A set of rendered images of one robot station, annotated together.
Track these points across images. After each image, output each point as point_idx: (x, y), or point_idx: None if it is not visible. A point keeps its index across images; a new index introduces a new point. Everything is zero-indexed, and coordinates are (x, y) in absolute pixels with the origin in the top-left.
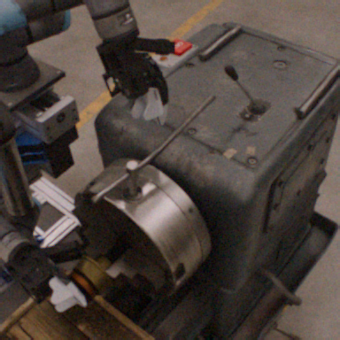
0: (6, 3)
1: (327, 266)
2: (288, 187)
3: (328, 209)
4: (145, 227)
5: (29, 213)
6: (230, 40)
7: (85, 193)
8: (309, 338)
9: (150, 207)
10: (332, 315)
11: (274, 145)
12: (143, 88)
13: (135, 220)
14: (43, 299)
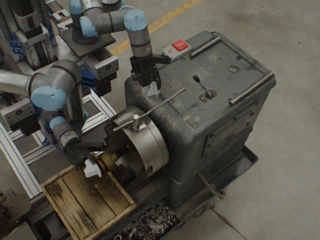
0: (88, 24)
1: (255, 179)
2: (218, 137)
3: (267, 142)
4: (136, 145)
5: (80, 120)
6: (211, 46)
7: (112, 121)
8: (233, 221)
9: (141, 136)
10: (251, 211)
11: (210, 118)
12: (149, 81)
13: (132, 142)
14: (79, 169)
